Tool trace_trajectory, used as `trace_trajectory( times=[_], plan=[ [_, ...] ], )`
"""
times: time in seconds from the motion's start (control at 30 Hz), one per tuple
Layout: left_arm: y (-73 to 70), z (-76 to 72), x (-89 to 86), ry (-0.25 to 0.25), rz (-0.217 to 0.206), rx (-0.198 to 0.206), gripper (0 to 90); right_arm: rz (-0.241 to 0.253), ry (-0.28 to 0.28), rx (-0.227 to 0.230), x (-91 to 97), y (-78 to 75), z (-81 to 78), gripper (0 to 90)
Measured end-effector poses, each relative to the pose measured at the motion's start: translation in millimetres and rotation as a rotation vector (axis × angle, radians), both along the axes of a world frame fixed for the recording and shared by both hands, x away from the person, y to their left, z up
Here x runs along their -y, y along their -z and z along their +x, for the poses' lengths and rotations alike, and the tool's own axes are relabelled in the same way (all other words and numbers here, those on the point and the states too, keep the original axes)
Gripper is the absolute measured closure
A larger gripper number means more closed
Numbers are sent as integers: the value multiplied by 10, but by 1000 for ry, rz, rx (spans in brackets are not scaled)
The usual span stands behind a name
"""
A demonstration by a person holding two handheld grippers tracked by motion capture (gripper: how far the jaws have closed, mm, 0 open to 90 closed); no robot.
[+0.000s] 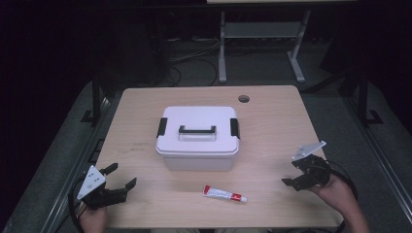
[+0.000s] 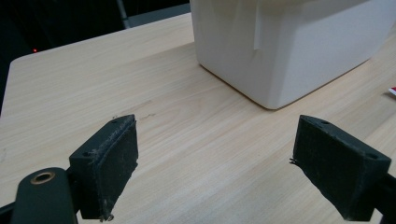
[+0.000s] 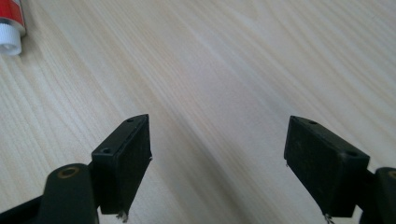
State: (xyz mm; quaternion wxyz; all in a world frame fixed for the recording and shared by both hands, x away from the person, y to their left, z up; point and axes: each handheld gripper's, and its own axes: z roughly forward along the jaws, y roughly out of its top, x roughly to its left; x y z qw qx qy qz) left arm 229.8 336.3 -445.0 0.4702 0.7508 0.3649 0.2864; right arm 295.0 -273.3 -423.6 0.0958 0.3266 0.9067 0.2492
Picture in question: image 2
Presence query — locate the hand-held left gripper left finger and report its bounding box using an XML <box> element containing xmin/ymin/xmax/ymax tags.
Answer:
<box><xmin>68</xmin><ymin>114</ymin><xmax>139</xmax><ymax>222</ymax></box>

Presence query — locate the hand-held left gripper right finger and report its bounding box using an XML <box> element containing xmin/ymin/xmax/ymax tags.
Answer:
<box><xmin>291</xmin><ymin>114</ymin><xmax>392</xmax><ymax>222</ymax></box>

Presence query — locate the white plastic storage bin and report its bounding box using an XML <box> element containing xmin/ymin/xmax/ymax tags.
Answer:
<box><xmin>190</xmin><ymin>0</ymin><xmax>396</xmax><ymax>110</ymax></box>

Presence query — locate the grey metal stand pole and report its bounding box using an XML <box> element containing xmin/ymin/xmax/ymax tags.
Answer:
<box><xmin>116</xmin><ymin>0</ymin><xmax>131</xmax><ymax>30</ymax></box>

